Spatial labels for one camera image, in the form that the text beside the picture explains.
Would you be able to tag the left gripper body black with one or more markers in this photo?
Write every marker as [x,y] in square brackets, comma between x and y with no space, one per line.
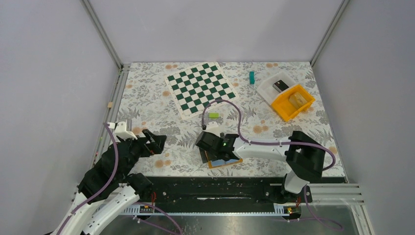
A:
[139,149]

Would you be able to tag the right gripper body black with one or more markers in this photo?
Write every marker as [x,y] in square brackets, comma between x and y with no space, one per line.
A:
[214,155]

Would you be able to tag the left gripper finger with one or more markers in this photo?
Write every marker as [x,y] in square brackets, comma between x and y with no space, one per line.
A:
[155,148]
[158,140]

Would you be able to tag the orange leather card holder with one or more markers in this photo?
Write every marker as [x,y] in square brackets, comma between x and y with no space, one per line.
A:
[220,163]

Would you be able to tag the gold cards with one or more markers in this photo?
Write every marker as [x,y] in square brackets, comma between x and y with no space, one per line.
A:
[297,100]

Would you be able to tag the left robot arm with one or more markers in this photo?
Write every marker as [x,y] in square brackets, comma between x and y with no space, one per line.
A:
[109,187]

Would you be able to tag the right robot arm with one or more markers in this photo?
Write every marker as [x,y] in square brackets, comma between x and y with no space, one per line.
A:
[304,156]

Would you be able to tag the black card in white bin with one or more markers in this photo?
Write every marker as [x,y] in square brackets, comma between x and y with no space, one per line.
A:
[280,86]

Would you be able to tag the lime green block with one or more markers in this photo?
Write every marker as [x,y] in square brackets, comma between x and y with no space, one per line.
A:
[213,115]

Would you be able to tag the floral tablecloth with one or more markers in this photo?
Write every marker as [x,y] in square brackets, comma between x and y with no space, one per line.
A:
[147,101]

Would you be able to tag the green white chessboard mat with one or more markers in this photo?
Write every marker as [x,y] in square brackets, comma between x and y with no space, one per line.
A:
[193,88]

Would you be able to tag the white plastic bin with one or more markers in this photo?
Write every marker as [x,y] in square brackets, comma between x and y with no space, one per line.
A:
[266,90]

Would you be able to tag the orange plastic bin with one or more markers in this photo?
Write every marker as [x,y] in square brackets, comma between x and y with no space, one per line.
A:
[285,109]

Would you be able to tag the teal block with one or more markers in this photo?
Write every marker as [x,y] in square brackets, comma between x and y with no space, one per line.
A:
[251,77]

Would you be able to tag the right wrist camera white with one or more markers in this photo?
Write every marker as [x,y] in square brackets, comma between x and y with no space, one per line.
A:
[214,127]

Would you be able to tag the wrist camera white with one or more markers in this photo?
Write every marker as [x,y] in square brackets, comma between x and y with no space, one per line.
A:
[214,127]
[123,129]

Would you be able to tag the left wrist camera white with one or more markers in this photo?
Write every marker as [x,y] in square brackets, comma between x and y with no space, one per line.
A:
[123,129]

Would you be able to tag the aluminium rail front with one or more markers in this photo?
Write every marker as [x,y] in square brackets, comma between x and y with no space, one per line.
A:
[327,194]

